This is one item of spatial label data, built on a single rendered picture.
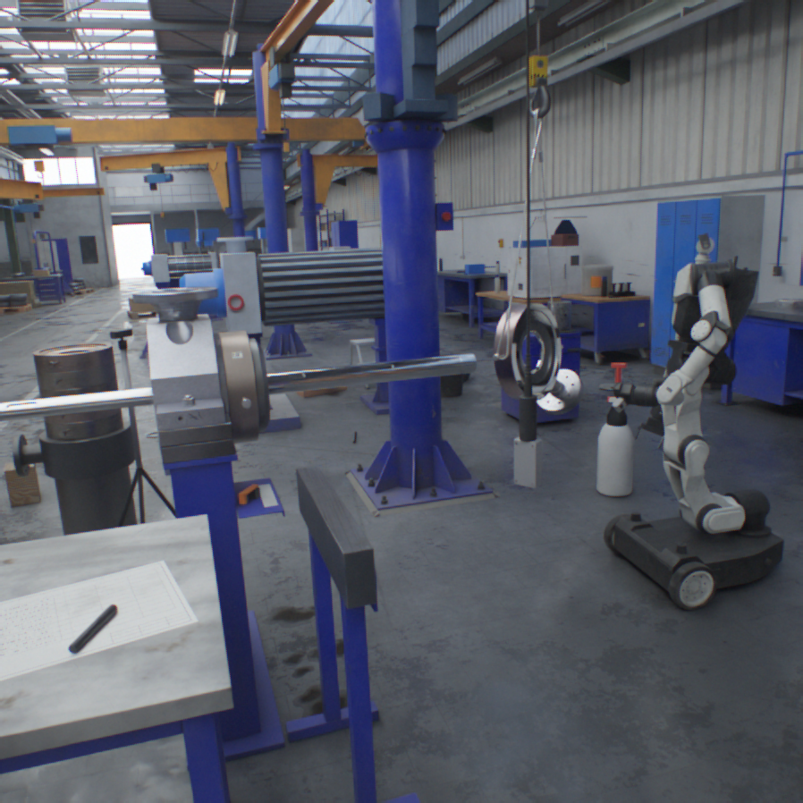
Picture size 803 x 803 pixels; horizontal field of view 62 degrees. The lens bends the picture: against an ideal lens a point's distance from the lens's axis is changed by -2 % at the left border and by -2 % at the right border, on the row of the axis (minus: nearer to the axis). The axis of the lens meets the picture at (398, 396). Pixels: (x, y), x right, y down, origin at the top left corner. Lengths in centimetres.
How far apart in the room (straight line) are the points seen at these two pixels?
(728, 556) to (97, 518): 297
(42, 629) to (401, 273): 295
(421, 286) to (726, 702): 254
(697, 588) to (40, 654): 249
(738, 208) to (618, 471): 356
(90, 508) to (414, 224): 228
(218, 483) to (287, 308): 392
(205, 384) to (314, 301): 379
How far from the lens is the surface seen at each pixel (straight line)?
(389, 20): 410
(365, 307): 593
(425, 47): 384
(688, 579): 309
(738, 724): 260
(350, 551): 156
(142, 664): 129
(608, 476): 419
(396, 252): 395
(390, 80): 404
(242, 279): 571
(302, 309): 583
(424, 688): 259
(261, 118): 947
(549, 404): 287
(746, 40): 775
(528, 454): 178
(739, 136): 762
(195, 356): 210
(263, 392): 217
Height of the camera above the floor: 156
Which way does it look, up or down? 13 degrees down
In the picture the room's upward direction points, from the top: 2 degrees counter-clockwise
